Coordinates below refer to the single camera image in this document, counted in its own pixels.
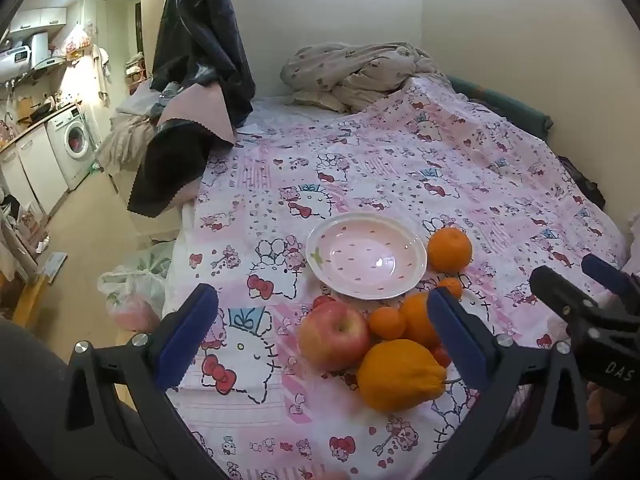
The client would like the black hanging garment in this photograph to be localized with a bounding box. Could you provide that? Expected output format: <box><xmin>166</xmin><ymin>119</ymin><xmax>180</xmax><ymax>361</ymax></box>
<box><xmin>150</xmin><ymin>0</ymin><xmax>257</xmax><ymax>131</ymax></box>

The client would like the white water heater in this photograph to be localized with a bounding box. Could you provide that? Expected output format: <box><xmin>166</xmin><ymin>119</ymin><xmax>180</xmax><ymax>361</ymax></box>
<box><xmin>0</xmin><ymin>32</ymin><xmax>51</xmax><ymax>81</ymax></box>

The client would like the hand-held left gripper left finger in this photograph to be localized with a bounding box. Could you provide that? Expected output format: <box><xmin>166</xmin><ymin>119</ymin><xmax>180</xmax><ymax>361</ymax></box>
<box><xmin>65</xmin><ymin>282</ymin><xmax>231</xmax><ymax>480</ymax></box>

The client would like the pink cartoon printed blanket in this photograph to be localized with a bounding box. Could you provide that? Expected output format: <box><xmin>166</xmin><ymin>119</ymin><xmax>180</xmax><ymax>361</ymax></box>
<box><xmin>180</xmin><ymin>72</ymin><xmax>628</xmax><ymax>480</ymax></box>

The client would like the pink strawberry-print plate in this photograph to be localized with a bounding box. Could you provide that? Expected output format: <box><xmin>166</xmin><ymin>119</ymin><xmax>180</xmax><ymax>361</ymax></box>
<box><xmin>305</xmin><ymin>212</ymin><xmax>428</xmax><ymax>300</ymax></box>

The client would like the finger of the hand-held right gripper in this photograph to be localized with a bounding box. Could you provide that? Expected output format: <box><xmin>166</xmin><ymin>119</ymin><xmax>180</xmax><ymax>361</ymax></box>
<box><xmin>530</xmin><ymin>266</ymin><xmax>601</xmax><ymax>328</ymax></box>
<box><xmin>581</xmin><ymin>254</ymin><xmax>640</xmax><ymax>301</ymax></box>

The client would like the round orange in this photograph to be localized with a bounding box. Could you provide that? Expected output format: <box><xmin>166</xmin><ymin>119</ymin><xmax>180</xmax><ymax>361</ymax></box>
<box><xmin>427</xmin><ymin>227</ymin><xmax>473</xmax><ymax>274</ymax></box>
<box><xmin>398</xmin><ymin>291</ymin><xmax>443</xmax><ymax>348</ymax></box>

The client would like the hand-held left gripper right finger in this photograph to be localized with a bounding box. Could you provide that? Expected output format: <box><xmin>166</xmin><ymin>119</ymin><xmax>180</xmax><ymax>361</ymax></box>
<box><xmin>417</xmin><ymin>286</ymin><xmax>593</xmax><ymax>480</ymax></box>

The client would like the teal bed headboard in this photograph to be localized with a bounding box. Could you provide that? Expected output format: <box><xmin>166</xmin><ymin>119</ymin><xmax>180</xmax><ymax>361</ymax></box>
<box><xmin>445</xmin><ymin>74</ymin><xmax>555</xmax><ymax>141</ymax></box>

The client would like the clear plastic bag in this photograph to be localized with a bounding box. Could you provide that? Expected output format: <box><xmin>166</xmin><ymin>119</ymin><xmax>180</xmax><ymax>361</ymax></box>
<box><xmin>96</xmin><ymin>242</ymin><xmax>176</xmax><ymax>333</ymax></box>

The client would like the dark cloth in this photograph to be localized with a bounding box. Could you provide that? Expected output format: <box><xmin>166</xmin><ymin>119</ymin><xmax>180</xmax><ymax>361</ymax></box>
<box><xmin>557</xmin><ymin>155</ymin><xmax>608</xmax><ymax>211</ymax></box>

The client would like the grey bedding pile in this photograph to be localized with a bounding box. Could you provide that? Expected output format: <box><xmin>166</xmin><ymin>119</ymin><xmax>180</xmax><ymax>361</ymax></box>
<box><xmin>97</xmin><ymin>80</ymin><xmax>166</xmax><ymax>176</ymax></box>

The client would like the red apple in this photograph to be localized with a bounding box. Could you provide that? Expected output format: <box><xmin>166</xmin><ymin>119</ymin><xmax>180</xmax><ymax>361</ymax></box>
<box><xmin>298</xmin><ymin>300</ymin><xmax>372</xmax><ymax>372</ymax></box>

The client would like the large bumpy orange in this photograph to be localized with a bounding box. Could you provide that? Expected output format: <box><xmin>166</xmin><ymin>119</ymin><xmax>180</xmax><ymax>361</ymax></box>
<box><xmin>356</xmin><ymin>339</ymin><xmax>448</xmax><ymax>411</ymax></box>

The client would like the black zigzag-edged cloth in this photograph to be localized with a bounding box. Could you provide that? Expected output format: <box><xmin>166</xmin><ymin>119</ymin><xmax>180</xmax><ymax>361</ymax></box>
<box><xmin>126</xmin><ymin>119</ymin><xmax>216</xmax><ymax>218</ymax></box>

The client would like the pink cloth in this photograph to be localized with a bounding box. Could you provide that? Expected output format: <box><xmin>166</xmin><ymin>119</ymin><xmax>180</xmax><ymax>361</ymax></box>
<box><xmin>157</xmin><ymin>80</ymin><xmax>236</xmax><ymax>146</ymax></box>

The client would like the crumpled beige quilt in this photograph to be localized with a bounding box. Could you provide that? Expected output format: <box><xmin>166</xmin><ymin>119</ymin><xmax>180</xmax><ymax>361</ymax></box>
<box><xmin>279</xmin><ymin>40</ymin><xmax>451</xmax><ymax>113</ymax></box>

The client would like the white kitchen base cabinet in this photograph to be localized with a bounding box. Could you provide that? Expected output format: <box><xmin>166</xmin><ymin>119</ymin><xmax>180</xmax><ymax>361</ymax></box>
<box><xmin>0</xmin><ymin>125</ymin><xmax>68</xmax><ymax>216</ymax></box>

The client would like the small mandarin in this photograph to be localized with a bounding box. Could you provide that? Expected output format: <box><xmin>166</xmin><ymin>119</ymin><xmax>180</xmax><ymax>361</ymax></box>
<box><xmin>436</xmin><ymin>277</ymin><xmax>464</xmax><ymax>301</ymax></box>
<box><xmin>368</xmin><ymin>306</ymin><xmax>407</xmax><ymax>341</ymax></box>

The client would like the white wall cabinet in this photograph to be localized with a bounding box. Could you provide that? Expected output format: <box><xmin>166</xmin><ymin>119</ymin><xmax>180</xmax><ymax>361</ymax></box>
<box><xmin>10</xmin><ymin>7</ymin><xmax>68</xmax><ymax>36</ymax></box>

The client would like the person's right hand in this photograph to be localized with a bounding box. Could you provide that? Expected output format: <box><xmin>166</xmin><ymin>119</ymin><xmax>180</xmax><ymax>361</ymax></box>
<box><xmin>587</xmin><ymin>382</ymin><xmax>631</xmax><ymax>461</ymax></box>

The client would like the white washing machine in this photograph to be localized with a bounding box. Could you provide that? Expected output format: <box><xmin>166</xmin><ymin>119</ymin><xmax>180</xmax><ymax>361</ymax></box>
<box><xmin>45</xmin><ymin>105</ymin><xmax>98</xmax><ymax>191</ymax></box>

